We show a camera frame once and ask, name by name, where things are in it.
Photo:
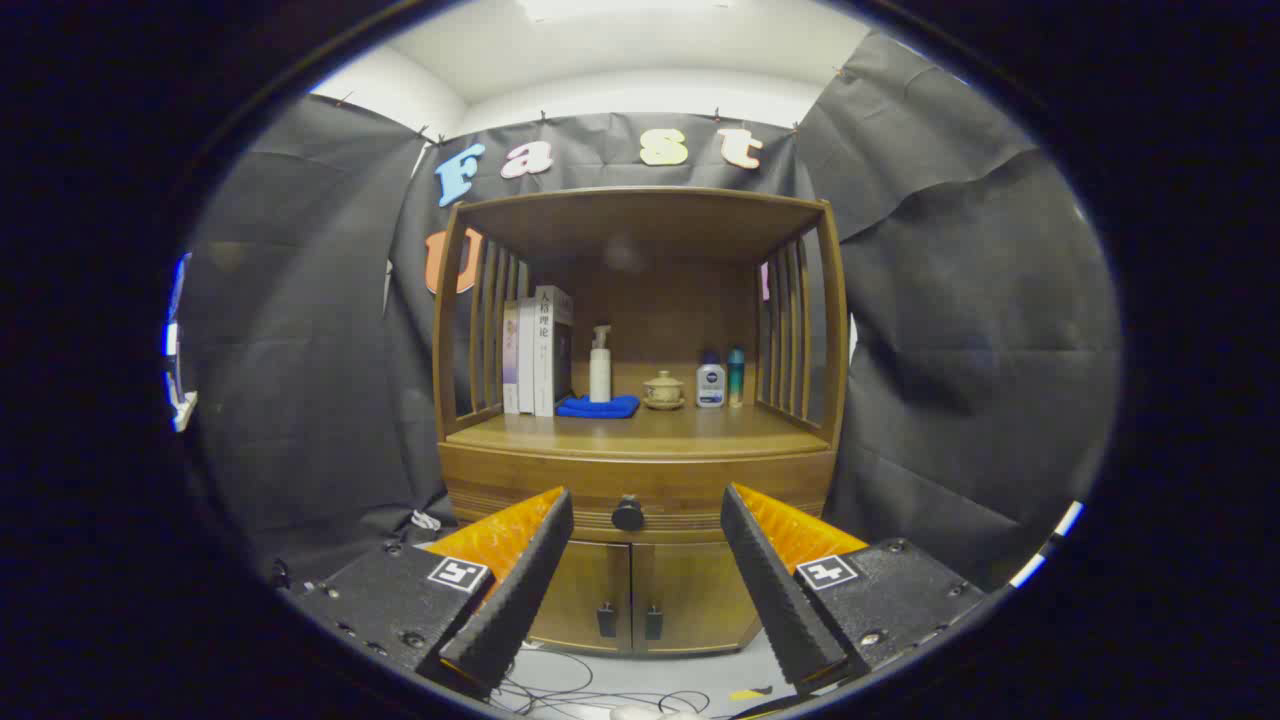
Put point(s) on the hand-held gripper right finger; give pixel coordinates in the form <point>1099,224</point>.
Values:
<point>770,590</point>

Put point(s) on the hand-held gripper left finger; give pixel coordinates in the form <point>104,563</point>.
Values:
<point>520,590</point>

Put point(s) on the wooden drawer with black knob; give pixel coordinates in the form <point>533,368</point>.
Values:
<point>650,478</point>

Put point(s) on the wooden cabinet door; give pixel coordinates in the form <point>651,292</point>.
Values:
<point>590,590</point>
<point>690,590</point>

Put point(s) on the wooden countertop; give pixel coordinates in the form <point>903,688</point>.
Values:
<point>690,430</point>

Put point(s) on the wooden cabinet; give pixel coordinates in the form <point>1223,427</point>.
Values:
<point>640,230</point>

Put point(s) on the small yellow object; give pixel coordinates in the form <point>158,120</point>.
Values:
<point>745,693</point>

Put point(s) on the blue cloth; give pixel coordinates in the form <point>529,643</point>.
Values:
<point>600,407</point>

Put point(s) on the teal bottle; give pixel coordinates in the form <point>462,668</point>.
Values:
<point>736,380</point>

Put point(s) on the white lotion bottle blue cap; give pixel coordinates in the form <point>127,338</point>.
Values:
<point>710,385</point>

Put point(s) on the beige lidded teacup with saucer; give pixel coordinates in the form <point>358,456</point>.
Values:
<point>663,390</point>

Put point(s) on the white pump bottle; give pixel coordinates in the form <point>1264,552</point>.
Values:
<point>600,375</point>

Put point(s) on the thin white book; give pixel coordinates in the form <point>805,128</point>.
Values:
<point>527,360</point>

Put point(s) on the lavender book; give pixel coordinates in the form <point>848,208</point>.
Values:
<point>510,360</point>

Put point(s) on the white book with dark cover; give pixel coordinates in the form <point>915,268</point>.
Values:
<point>545,350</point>

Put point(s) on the black backdrop cloth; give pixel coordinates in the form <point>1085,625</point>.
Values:
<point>300,350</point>

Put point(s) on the white equipment with blue screen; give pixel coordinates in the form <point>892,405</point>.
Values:
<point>183,410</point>

